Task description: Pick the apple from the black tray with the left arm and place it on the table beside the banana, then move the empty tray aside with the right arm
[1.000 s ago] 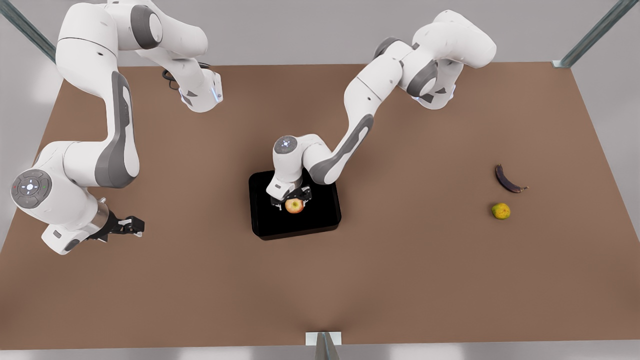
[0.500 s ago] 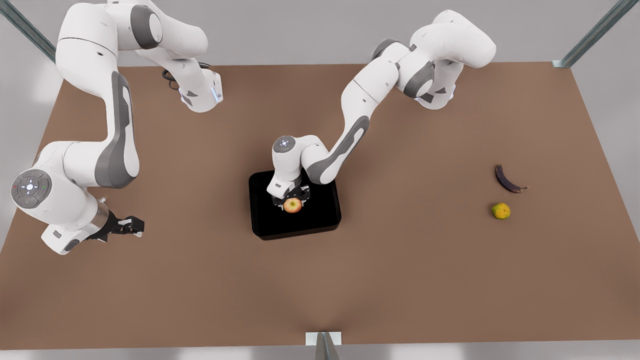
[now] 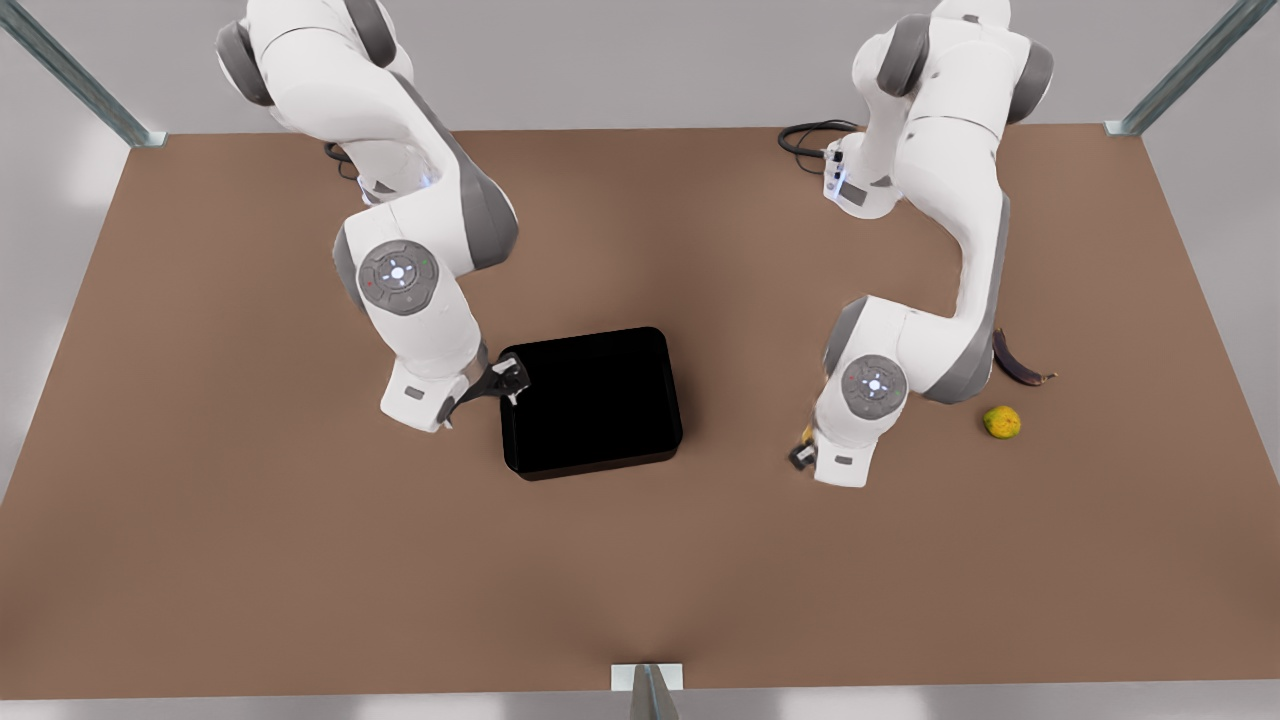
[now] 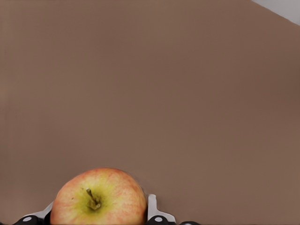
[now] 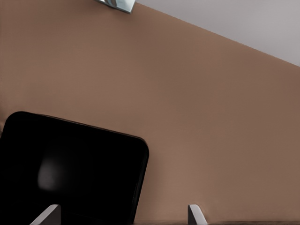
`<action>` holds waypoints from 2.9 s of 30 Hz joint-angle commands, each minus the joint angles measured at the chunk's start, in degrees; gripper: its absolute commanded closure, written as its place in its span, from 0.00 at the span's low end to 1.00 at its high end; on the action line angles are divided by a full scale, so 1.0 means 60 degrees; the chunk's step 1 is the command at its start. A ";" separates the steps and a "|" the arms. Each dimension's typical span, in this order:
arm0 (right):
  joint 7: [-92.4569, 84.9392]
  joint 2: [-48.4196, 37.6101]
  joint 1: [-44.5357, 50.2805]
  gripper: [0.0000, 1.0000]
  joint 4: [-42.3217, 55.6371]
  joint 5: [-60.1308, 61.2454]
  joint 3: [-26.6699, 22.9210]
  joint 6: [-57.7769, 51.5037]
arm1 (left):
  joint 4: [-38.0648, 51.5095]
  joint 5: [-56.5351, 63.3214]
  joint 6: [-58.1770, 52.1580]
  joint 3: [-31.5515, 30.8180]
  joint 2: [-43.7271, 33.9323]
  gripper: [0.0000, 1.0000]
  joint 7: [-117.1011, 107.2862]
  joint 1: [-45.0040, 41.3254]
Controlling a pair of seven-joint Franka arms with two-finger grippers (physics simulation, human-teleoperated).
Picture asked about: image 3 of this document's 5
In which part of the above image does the silver frame post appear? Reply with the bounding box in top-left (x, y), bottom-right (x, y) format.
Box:
top-left (611, 663), bottom-right (685, 720)
top-left (1104, 0), bottom-right (1280, 137)
top-left (0, 0), bottom-right (167, 149)

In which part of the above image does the dark brown banana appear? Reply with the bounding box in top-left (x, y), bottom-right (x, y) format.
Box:
top-left (992, 327), bottom-right (1058, 387)

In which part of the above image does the black rectangular tray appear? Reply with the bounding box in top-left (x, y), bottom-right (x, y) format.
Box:
top-left (498, 326), bottom-right (685, 482)

